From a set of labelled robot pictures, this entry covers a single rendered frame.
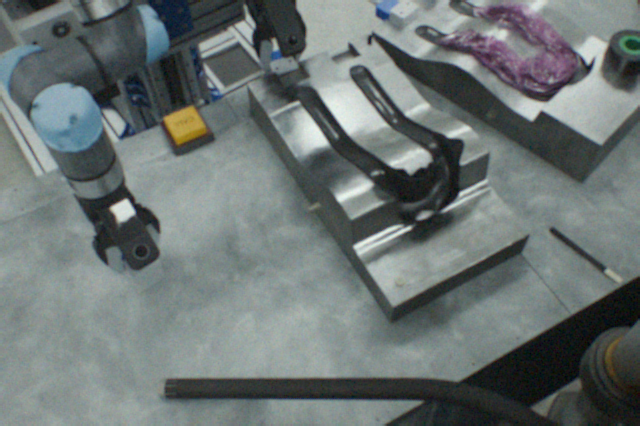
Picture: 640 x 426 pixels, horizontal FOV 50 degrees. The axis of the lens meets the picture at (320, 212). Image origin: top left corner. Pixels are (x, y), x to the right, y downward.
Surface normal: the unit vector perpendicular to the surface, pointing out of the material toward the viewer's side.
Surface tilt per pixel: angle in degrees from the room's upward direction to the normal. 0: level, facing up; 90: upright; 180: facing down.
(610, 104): 0
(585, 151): 90
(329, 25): 0
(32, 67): 0
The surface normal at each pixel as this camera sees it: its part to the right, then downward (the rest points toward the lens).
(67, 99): -0.02, -0.55
